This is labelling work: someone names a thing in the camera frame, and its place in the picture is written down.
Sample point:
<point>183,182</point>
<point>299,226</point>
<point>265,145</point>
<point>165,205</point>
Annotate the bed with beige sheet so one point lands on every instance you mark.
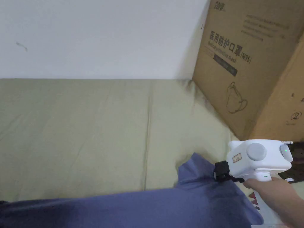
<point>90,130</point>

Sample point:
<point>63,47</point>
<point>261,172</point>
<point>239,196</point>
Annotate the person's right forearm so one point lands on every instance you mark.
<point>288,209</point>

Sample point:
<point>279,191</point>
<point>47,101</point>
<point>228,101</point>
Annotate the dark blue shirt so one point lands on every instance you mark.
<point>133,206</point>

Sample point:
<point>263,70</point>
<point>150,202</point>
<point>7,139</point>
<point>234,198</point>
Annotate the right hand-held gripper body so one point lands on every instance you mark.
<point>255,163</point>

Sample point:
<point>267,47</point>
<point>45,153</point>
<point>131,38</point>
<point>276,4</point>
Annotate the large brown cardboard carton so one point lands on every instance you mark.
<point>249,68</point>

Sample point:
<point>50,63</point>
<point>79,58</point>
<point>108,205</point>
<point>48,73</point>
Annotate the person's right hand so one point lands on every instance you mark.
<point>266,190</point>

